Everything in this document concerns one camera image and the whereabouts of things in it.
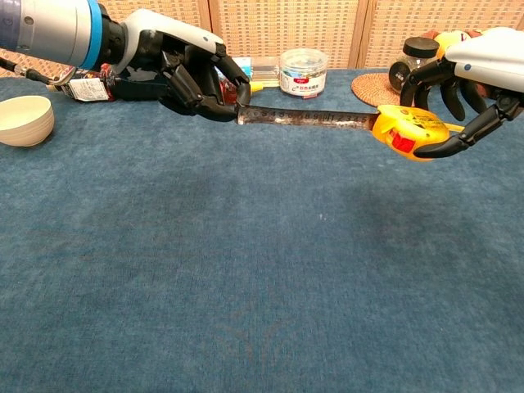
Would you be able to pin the yellow tape measure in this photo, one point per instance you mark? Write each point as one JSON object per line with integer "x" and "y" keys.
{"x": 409, "y": 131}

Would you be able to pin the clear round tub of clips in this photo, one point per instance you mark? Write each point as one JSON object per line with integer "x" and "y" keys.
{"x": 303, "y": 73}

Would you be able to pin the round woven coaster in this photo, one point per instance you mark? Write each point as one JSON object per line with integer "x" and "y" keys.
{"x": 372, "y": 90}

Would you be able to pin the blue table cloth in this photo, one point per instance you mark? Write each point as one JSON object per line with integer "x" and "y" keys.
{"x": 245, "y": 266}

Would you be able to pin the cream bowl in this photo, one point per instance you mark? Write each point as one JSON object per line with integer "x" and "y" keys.
{"x": 24, "y": 118}

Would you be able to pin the clear bottle blue label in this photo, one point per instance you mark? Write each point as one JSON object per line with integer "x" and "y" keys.
{"x": 266, "y": 67}

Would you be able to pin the yellow plush toy brown hood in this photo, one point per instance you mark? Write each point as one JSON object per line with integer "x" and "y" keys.
{"x": 448, "y": 41}

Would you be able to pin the bamboo folding screen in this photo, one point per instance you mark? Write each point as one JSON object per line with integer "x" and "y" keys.
{"x": 286, "y": 28}

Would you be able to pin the dark sauce bottle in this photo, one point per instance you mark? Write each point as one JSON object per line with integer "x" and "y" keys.
{"x": 90, "y": 88}

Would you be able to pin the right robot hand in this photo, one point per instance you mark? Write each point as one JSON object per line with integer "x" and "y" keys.
{"x": 491, "y": 57}

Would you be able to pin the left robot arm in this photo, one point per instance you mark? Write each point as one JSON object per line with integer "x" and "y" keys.
{"x": 49, "y": 28}

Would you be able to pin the bear-shaped honey bottle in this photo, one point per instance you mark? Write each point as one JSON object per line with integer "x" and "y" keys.
{"x": 257, "y": 86}

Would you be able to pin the glass jar black lid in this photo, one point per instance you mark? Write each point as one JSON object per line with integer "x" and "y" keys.
{"x": 417, "y": 47}

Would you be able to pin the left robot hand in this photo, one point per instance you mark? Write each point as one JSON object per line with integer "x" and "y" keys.
{"x": 180, "y": 53}

